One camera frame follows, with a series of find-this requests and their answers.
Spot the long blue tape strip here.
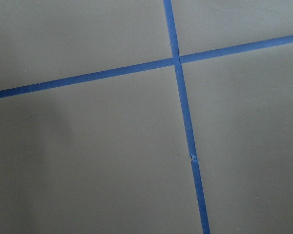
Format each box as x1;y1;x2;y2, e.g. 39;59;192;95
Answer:
0;35;293;98

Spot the crossing blue tape strip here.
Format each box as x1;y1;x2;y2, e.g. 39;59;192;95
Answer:
164;0;210;234

